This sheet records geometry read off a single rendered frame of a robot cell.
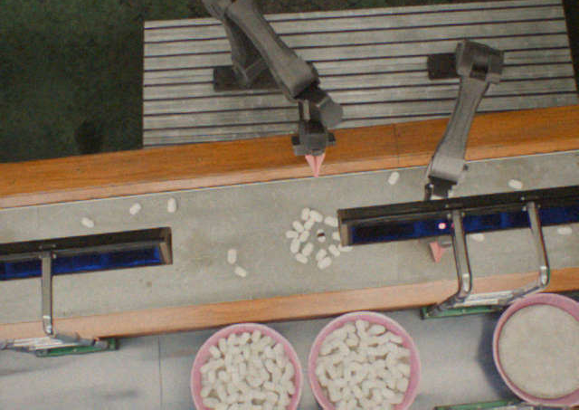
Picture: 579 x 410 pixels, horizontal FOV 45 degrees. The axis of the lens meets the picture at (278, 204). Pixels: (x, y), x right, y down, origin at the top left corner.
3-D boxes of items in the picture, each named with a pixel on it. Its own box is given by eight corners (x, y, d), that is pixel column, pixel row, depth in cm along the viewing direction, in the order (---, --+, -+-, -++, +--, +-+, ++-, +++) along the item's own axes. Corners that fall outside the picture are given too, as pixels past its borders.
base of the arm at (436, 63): (509, 63, 185) (506, 40, 187) (433, 68, 186) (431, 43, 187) (501, 76, 193) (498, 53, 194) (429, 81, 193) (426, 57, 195)
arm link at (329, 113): (353, 111, 155) (330, 68, 148) (324, 135, 154) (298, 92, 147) (327, 100, 164) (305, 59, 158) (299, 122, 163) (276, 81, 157)
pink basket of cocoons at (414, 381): (289, 345, 176) (289, 342, 167) (382, 297, 178) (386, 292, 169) (338, 444, 169) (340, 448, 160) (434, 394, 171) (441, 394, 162)
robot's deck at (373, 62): (147, 28, 205) (143, 22, 201) (557, 4, 202) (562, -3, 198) (144, 337, 182) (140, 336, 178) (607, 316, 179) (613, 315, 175)
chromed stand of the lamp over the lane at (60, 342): (41, 284, 182) (-42, 252, 139) (117, 276, 182) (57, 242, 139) (42, 357, 177) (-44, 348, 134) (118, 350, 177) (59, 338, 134)
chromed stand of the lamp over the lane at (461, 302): (410, 246, 181) (442, 202, 138) (487, 239, 181) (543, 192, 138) (421, 319, 176) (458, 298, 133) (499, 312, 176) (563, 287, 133)
